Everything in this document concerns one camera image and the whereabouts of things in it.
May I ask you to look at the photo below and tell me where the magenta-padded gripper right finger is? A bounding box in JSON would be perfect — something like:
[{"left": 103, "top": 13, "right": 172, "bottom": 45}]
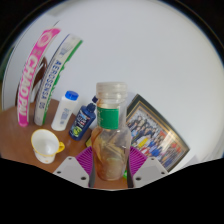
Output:
[{"left": 126, "top": 145, "right": 169, "bottom": 189}]

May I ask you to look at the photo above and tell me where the dark blue pump bottle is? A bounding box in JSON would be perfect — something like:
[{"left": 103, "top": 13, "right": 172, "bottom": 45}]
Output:
[{"left": 68, "top": 95, "right": 99, "bottom": 142}]

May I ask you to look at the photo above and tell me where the white yellow-rimmed mug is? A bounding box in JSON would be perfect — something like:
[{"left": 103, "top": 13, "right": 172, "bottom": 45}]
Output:
[{"left": 30, "top": 128, "right": 66, "bottom": 165}]

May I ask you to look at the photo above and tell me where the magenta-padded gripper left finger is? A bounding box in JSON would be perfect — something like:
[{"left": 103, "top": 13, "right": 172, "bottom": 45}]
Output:
[{"left": 53, "top": 145, "right": 98, "bottom": 189}]

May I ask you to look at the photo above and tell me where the tall white green tube box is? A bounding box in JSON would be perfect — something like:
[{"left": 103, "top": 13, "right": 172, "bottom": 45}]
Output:
[{"left": 33, "top": 33, "right": 84, "bottom": 127}]

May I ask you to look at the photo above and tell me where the dark bottle with yellow label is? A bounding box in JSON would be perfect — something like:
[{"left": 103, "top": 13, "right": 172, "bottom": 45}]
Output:
[{"left": 85, "top": 131, "right": 96, "bottom": 148}]

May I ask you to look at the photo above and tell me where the tall pink tube box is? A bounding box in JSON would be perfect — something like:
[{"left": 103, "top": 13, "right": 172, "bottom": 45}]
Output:
[{"left": 16, "top": 27, "right": 62, "bottom": 128}]

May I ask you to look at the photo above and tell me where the white bottle with blue cap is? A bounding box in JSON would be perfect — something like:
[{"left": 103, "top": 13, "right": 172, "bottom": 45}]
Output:
[{"left": 50, "top": 90, "right": 80, "bottom": 132}]

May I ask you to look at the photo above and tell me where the clear green-labelled drink bottle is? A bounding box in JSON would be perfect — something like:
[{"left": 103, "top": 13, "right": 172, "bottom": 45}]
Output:
[{"left": 90, "top": 81, "right": 132, "bottom": 182}]

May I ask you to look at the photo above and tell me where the framed group photo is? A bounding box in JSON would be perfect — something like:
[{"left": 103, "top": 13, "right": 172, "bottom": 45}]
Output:
[{"left": 125, "top": 93, "right": 191, "bottom": 173}]

